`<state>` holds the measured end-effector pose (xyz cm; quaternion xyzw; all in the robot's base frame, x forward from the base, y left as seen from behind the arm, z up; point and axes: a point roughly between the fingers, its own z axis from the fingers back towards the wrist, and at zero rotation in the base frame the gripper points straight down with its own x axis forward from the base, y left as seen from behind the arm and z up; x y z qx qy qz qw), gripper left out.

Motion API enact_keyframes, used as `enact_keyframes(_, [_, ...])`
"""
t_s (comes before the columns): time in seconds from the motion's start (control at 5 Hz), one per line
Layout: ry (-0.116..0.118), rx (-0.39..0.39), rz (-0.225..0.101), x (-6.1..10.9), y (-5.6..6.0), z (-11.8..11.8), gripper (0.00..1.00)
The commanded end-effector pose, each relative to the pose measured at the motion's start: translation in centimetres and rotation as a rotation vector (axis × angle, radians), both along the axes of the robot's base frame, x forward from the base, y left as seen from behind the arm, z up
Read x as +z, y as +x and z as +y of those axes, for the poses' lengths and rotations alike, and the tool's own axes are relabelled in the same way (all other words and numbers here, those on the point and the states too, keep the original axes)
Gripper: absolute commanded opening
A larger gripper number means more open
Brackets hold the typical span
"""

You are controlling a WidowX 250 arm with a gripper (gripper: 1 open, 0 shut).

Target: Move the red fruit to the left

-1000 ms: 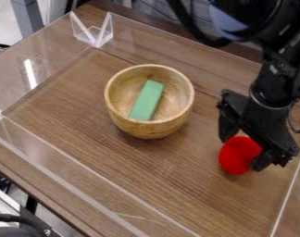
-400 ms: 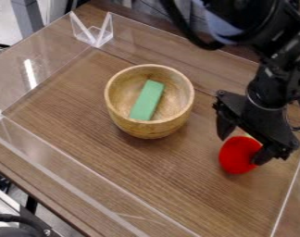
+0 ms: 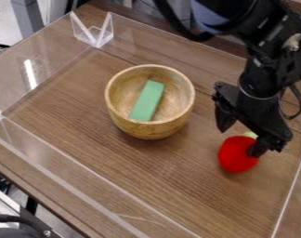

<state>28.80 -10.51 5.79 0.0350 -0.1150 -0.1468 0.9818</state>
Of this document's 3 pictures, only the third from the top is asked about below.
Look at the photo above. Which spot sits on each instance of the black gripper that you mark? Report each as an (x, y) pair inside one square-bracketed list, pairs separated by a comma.
[(256, 113)]

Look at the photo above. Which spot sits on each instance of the red plush strawberry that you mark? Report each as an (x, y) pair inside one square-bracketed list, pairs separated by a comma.
[(234, 158)]

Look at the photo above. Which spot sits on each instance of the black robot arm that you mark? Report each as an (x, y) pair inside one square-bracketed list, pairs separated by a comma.
[(267, 26)]

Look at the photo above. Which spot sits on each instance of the green rectangular block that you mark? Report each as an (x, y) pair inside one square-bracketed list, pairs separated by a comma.
[(147, 102)]

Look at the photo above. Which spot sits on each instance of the wooden bowl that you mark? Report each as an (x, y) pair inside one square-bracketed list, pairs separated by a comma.
[(174, 109)]

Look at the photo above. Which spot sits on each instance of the clear acrylic tray walls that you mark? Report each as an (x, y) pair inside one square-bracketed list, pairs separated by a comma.
[(114, 186)]

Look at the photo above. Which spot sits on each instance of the black metal bracket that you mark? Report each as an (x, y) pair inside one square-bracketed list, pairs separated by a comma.
[(36, 227)]

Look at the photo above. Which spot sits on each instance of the grey post upper left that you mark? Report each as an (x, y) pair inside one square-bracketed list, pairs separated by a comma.
[(28, 16)]

